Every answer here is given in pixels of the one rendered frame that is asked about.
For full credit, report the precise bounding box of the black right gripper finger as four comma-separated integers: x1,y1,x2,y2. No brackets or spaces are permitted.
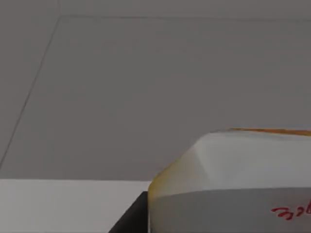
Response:
108,191,150,233

